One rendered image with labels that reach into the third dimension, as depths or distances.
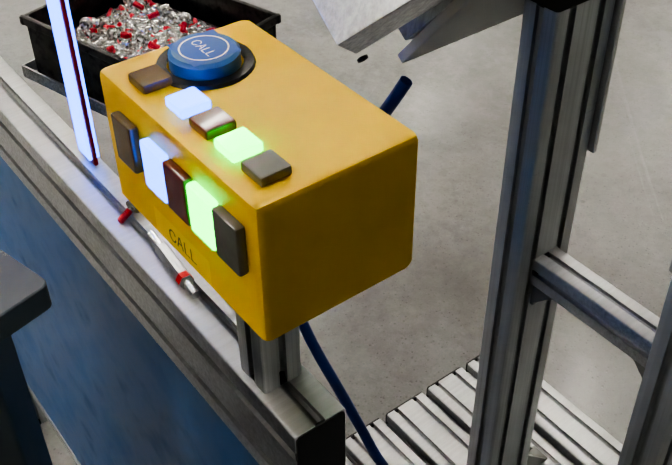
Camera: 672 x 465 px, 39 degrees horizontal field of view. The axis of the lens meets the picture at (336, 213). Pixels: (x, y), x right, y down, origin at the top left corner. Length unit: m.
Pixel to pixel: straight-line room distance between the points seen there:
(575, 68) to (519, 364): 0.44
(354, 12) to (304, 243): 0.42
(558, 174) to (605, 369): 0.81
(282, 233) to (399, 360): 1.37
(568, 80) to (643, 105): 1.58
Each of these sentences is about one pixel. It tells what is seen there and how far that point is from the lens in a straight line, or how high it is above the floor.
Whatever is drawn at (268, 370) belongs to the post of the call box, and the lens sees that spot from 0.61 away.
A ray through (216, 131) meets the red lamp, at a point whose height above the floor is 1.08.
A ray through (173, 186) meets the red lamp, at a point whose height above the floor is 1.05.
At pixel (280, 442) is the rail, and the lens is 0.63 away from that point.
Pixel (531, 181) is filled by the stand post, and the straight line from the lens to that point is 1.07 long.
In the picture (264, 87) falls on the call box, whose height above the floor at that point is 1.07.
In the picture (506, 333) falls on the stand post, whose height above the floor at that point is 0.47.
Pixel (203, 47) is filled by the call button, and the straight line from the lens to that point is 0.53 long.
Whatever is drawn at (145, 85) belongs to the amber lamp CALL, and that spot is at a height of 1.08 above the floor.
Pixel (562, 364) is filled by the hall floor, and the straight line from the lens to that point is 1.84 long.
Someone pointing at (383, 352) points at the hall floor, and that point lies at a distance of 1.82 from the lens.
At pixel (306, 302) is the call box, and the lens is 0.49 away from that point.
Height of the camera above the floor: 1.34
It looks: 39 degrees down
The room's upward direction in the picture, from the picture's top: 1 degrees counter-clockwise
